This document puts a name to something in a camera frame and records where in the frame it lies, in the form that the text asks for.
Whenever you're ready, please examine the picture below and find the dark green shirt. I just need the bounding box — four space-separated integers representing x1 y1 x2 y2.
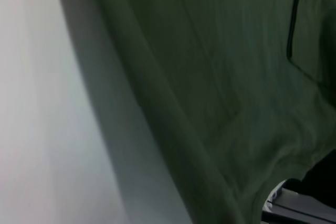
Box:
56 0 336 224

